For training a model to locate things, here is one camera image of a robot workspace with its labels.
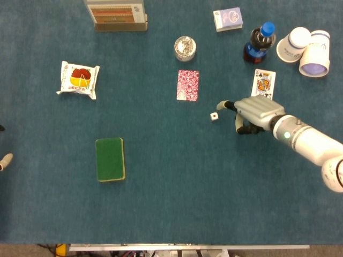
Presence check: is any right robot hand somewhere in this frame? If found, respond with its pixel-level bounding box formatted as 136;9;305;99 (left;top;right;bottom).
216;95;286;135

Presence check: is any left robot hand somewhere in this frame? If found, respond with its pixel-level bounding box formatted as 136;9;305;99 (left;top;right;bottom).
0;124;14;172

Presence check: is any king of clubs card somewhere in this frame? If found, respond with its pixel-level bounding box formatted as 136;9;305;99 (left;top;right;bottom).
251;69;277;100

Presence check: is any cola bottle blue cap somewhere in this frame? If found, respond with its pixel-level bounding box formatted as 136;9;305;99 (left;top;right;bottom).
243;21;277;65

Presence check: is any white paper cup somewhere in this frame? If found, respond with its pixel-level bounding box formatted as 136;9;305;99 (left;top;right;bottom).
299;29;331;78
276;26;312;64

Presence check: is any face-down purple playing card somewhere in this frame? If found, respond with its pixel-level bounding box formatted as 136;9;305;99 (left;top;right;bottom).
176;69;200;102

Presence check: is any blue white card box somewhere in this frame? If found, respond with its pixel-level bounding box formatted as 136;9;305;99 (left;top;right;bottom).
213;7;243;33

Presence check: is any small silver tin can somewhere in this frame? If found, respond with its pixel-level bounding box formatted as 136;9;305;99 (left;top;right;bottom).
174;36;197;62

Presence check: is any green yellow sponge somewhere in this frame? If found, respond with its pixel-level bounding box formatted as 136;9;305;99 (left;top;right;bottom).
95;137;126;183

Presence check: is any white snack packet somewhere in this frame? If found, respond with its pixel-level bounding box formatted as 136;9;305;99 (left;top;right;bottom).
56;61;100;101

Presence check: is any teal table cloth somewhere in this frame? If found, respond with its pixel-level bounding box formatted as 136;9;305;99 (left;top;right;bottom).
0;0;343;246

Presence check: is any photo display stand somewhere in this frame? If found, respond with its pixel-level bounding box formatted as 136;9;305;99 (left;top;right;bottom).
83;0;148;32

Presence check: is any metal frame bar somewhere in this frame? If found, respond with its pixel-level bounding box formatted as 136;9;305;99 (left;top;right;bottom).
69;243;310;252

